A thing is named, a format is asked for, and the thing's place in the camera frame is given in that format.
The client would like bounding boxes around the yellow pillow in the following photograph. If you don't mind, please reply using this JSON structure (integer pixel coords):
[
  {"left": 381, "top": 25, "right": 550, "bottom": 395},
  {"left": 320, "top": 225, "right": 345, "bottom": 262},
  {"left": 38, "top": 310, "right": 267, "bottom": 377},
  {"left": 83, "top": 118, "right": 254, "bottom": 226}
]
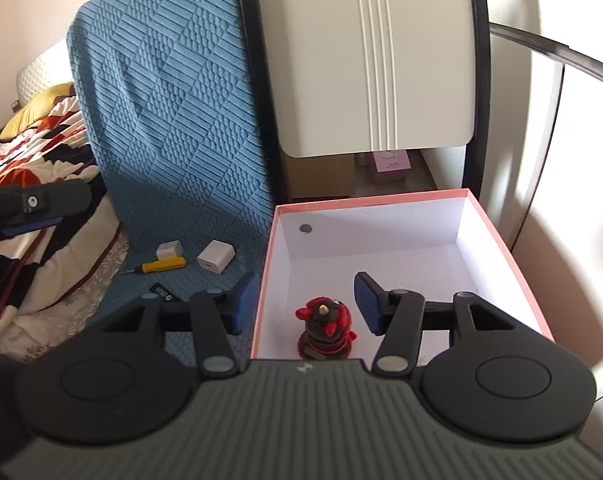
[{"left": 0, "top": 83, "right": 75, "bottom": 136}]

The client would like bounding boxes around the white quilted headboard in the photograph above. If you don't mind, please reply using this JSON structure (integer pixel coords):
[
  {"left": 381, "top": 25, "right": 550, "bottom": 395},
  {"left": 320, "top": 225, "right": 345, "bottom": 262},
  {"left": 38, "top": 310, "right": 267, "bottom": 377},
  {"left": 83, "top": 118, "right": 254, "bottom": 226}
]
[{"left": 16, "top": 37, "right": 75, "bottom": 106}]

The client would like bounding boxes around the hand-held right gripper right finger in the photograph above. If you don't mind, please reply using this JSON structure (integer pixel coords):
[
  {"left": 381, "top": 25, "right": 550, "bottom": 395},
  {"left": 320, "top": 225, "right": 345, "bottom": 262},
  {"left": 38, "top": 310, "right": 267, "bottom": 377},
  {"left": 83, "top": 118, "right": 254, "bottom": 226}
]
[{"left": 354, "top": 271, "right": 537, "bottom": 377}]

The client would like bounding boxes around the pink cardboard box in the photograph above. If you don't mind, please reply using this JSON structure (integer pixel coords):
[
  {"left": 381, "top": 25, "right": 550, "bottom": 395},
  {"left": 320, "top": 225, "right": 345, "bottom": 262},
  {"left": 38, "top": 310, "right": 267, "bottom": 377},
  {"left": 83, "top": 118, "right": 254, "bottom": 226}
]
[{"left": 250, "top": 188, "right": 555, "bottom": 361}]

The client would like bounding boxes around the white square charger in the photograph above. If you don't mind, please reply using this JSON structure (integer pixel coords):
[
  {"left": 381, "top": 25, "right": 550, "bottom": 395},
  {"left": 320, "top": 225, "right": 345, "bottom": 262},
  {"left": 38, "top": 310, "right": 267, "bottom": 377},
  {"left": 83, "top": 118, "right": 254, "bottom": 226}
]
[{"left": 198, "top": 240, "right": 236, "bottom": 271}]

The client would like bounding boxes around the printed blanket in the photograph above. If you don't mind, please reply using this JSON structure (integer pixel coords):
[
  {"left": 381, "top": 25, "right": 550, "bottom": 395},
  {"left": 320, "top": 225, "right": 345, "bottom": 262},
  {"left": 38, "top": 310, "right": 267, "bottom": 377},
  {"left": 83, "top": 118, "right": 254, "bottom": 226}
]
[{"left": 0, "top": 95, "right": 130, "bottom": 361}]

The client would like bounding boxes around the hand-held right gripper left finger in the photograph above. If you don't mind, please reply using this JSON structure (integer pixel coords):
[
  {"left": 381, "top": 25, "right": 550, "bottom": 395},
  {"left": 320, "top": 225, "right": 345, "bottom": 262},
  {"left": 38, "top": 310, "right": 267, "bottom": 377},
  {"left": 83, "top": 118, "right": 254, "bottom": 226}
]
[{"left": 99, "top": 274, "right": 260, "bottom": 380}]

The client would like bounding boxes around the yellow screwdriver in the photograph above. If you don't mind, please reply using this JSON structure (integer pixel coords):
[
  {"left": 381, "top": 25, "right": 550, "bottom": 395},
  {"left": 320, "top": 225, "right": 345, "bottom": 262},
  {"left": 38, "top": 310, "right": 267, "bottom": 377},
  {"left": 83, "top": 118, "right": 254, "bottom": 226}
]
[{"left": 119, "top": 256, "right": 187, "bottom": 275}]

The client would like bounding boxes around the red and black toy figure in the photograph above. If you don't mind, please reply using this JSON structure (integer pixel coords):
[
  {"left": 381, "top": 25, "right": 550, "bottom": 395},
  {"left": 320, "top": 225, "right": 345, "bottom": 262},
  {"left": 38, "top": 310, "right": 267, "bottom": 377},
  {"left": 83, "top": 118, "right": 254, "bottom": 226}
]
[{"left": 295, "top": 296, "right": 358, "bottom": 360}]

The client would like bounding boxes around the brown cardboard carton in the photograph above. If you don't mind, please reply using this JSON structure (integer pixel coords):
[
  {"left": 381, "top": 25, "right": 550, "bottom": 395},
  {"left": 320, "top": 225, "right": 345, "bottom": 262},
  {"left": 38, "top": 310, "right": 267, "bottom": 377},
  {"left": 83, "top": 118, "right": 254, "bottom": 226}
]
[{"left": 282, "top": 152, "right": 357, "bottom": 198}]

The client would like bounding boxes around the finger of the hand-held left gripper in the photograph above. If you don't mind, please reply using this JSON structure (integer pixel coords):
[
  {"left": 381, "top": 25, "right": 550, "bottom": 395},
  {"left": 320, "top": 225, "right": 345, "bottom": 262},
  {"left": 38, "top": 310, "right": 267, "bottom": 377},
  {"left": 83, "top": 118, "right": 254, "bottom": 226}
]
[{"left": 0, "top": 179, "right": 93, "bottom": 248}]

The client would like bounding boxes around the grey curved rail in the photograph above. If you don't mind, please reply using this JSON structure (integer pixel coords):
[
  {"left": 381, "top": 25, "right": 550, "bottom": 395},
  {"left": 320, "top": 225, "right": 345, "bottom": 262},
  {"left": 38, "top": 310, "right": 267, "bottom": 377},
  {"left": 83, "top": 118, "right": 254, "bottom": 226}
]
[{"left": 489, "top": 22, "right": 603, "bottom": 93}]

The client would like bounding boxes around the blue textured mat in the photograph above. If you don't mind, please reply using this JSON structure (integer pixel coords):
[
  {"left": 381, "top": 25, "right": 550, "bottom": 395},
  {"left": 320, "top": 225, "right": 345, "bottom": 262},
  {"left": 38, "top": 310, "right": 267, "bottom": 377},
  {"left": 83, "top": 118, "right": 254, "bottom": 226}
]
[{"left": 66, "top": 0, "right": 277, "bottom": 356}]

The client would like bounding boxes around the small pink packet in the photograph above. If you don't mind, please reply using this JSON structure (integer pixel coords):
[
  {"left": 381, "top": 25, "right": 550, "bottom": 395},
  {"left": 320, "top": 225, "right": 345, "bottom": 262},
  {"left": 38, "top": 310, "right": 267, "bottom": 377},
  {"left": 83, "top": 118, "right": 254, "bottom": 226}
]
[{"left": 373, "top": 150, "right": 412, "bottom": 184}]

